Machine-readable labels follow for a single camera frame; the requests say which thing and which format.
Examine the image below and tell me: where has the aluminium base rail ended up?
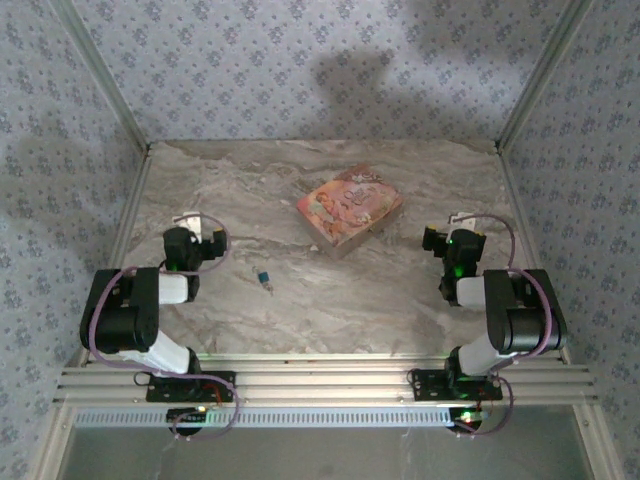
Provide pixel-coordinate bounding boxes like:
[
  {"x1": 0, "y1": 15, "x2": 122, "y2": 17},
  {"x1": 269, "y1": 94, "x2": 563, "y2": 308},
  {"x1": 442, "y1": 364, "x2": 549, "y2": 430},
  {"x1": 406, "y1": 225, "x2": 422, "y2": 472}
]
[{"x1": 52, "y1": 352, "x2": 599, "y2": 407}]

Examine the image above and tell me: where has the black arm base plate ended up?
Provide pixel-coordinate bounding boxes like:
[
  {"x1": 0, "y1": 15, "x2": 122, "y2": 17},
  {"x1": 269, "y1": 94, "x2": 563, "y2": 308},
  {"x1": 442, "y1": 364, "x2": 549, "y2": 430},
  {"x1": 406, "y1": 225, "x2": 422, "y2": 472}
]
[
  {"x1": 409, "y1": 368, "x2": 504, "y2": 402},
  {"x1": 144, "y1": 369, "x2": 237, "y2": 405}
]

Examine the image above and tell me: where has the aluminium table edge rail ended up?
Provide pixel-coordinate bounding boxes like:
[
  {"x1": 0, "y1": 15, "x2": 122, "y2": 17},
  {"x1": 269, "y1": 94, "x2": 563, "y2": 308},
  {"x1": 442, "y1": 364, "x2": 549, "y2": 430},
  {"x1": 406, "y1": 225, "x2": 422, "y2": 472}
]
[
  {"x1": 496, "y1": 147, "x2": 574, "y2": 366},
  {"x1": 74, "y1": 147, "x2": 154, "y2": 369}
]

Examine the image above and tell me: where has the aluminium frame post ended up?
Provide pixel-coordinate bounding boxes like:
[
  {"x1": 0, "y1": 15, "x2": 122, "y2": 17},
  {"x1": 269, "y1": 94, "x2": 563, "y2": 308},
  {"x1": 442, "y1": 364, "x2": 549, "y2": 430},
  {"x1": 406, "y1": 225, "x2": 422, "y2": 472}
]
[
  {"x1": 492, "y1": 0, "x2": 599, "y2": 156},
  {"x1": 47, "y1": 0, "x2": 154, "y2": 154}
]

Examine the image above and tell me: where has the aluminium lower frame bar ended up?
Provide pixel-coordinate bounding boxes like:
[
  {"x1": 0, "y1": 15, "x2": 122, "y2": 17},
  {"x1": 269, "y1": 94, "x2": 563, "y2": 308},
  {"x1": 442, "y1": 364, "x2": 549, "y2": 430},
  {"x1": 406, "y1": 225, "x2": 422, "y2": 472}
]
[
  {"x1": 35, "y1": 403, "x2": 76, "y2": 480},
  {"x1": 572, "y1": 402, "x2": 624, "y2": 480}
]

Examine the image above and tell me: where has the circuit board with green light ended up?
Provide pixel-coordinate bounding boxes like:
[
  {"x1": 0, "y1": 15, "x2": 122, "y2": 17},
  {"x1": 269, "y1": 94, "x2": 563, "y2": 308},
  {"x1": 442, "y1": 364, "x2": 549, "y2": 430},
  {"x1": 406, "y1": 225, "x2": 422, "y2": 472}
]
[
  {"x1": 166, "y1": 407, "x2": 211, "y2": 424},
  {"x1": 448, "y1": 408, "x2": 490, "y2": 427}
]

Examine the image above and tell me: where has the pink illustrated book box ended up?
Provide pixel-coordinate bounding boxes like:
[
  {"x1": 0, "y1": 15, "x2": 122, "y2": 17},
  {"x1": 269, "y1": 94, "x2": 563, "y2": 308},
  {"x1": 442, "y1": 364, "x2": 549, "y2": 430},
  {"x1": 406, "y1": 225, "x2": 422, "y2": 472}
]
[{"x1": 295, "y1": 163, "x2": 405, "y2": 260}]

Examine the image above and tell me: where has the grey slotted cable duct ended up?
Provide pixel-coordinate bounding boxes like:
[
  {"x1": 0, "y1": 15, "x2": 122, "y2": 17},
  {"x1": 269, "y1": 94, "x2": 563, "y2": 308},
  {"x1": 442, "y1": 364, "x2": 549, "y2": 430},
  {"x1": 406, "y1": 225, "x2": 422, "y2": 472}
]
[{"x1": 72, "y1": 407, "x2": 469, "y2": 430}]

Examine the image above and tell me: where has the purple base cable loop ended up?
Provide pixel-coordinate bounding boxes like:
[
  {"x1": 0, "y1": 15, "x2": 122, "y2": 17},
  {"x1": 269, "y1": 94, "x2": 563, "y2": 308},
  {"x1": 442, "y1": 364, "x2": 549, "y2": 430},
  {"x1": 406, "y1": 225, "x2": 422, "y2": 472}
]
[
  {"x1": 452, "y1": 375, "x2": 511, "y2": 437},
  {"x1": 169, "y1": 374, "x2": 242, "y2": 444}
]

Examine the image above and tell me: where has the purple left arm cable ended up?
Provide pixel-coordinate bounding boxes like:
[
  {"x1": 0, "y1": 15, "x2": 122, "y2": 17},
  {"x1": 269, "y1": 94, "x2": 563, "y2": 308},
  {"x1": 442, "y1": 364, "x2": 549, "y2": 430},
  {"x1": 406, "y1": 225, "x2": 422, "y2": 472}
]
[{"x1": 85, "y1": 213, "x2": 232, "y2": 376}]

